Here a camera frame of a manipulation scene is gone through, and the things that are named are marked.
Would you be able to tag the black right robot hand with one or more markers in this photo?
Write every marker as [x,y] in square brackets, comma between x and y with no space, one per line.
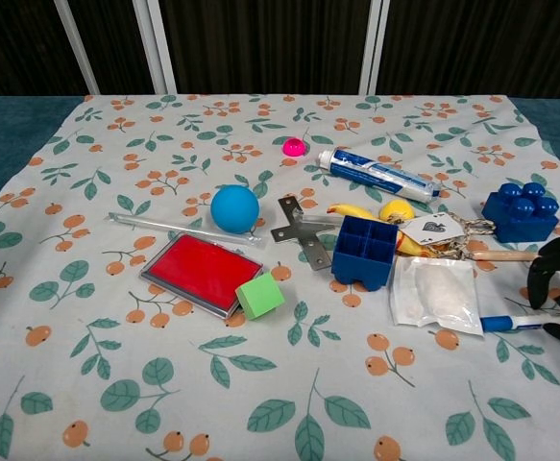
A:
[555,261]

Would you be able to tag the white marker pen blue cap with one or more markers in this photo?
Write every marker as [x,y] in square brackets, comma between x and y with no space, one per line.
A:
[510,323]

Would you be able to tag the blue studded building block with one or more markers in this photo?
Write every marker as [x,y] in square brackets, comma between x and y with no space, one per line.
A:
[522,213]

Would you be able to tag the clear plastic sachet white powder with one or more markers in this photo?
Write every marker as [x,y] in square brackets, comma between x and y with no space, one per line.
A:
[435,298]

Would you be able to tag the ace of spades card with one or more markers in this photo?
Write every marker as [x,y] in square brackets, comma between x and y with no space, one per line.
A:
[433,230]

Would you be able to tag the yellow rubber chicken toy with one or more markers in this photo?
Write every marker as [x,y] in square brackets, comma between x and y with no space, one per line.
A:
[395,213]

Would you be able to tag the blue open compartment block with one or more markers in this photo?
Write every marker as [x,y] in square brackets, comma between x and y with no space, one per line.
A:
[363,252]

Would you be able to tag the white blue toothpaste tube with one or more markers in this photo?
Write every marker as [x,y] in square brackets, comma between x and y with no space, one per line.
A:
[380,170]

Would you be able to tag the pink small ball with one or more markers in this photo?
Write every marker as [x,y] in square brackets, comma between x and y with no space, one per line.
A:
[293,147]

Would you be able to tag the green foam cube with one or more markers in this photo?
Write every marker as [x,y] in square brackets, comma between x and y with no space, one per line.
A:
[259,297]

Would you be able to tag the floral patterned tablecloth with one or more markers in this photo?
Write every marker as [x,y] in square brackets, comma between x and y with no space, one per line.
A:
[279,384]

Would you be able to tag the blue rubber ball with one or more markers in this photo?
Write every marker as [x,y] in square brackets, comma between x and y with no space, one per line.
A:
[235,209]

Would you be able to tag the red ink pad case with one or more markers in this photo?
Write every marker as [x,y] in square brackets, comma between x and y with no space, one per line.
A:
[200,274]

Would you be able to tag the clear wrapped straw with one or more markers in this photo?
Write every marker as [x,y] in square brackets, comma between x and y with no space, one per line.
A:
[183,225]

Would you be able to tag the metal cross bracket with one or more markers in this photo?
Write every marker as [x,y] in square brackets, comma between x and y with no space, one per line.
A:
[301,233]

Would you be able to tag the white metal frame post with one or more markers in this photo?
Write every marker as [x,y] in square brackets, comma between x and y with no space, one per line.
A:
[75,43]
[374,45]
[154,45]

